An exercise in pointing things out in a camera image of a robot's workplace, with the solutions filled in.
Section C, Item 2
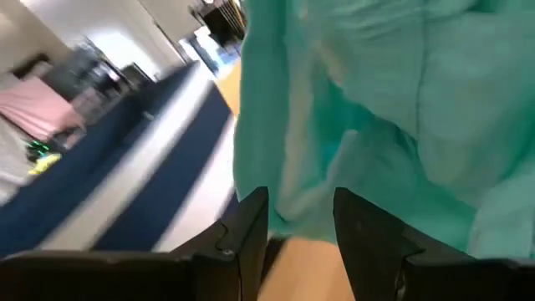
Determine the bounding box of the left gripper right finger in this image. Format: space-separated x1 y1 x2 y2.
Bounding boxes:
333 186 535 301

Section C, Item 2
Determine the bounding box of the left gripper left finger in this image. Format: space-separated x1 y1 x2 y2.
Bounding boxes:
0 186 269 301

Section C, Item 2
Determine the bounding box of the navy white striped fabric bin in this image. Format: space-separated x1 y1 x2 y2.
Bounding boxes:
0 60 242 256

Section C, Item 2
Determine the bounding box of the light green garment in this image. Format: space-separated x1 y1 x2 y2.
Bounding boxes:
232 0 535 260

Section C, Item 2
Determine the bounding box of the pink cloth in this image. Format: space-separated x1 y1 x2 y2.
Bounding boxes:
0 77 87 143

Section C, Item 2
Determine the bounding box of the dark background equipment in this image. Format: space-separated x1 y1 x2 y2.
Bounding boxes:
41 49 155 110

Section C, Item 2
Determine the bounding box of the light wooden desk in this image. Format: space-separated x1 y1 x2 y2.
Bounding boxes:
215 62 242 118

